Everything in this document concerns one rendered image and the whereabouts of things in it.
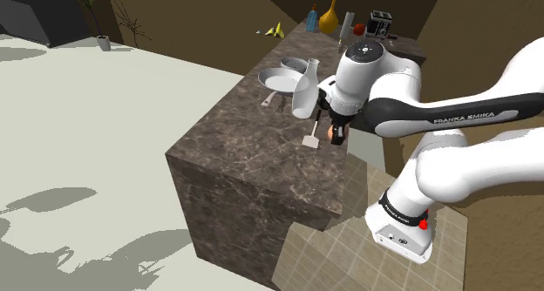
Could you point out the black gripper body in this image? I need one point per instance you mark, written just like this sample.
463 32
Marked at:
341 122

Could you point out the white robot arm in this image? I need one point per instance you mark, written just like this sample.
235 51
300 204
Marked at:
442 171

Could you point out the brown egg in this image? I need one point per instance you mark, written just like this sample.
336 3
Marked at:
329 132

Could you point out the white tall-necked vase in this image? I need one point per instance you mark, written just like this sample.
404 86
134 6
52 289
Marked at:
305 97

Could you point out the white frying pan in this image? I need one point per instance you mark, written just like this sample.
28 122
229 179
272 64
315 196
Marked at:
278 80

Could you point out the white bowl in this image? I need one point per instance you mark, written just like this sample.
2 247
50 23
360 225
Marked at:
293 63

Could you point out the red round fruit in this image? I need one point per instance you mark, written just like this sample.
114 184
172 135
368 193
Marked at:
359 29

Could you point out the yellow long-necked vase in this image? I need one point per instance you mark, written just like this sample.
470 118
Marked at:
328 22

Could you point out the black and white toaster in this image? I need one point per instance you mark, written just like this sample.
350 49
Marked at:
379 24

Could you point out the blue bottle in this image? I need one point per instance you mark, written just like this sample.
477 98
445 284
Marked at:
311 21

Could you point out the yellow toy figure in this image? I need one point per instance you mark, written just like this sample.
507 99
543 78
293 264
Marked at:
276 31

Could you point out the tan tiled robot stand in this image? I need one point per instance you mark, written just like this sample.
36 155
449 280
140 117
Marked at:
340 256

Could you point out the green plant in white pot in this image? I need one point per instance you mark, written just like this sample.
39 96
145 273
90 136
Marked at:
103 41

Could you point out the dark grey cabinet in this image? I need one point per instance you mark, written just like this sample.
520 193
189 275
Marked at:
38 10

